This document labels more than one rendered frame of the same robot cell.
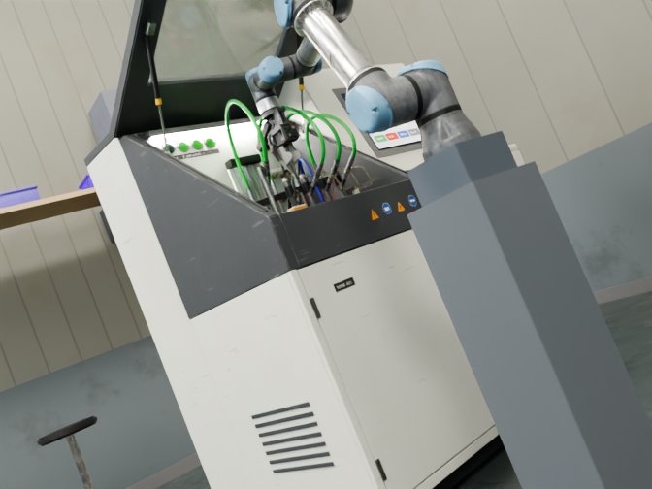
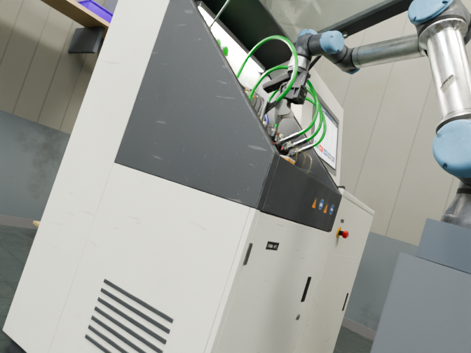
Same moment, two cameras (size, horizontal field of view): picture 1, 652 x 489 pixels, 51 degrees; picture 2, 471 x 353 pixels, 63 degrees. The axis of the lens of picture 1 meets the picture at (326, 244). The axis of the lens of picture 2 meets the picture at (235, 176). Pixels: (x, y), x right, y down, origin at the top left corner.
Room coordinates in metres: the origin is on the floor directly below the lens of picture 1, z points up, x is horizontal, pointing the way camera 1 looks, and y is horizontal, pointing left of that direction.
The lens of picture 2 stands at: (0.92, 0.43, 0.80)
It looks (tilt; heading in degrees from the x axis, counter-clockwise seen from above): 3 degrees up; 346
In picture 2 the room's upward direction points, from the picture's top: 18 degrees clockwise
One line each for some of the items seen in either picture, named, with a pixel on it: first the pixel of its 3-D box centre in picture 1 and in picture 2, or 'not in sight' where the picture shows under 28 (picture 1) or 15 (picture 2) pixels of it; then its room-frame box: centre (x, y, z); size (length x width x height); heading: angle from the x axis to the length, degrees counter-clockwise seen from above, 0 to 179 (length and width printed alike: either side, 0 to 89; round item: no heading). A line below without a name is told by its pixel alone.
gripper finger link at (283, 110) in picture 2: (287, 158); (282, 111); (2.25, 0.01, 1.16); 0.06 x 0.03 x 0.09; 44
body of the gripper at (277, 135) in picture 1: (279, 128); (294, 86); (2.26, 0.00, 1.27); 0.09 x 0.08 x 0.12; 44
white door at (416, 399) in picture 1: (413, 346); (270, 321); (2.12, -0.13, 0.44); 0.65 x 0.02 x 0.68; 134
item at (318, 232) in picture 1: (357, 220); (303, 199); (2.13, -0.12, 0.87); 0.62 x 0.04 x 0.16; 134
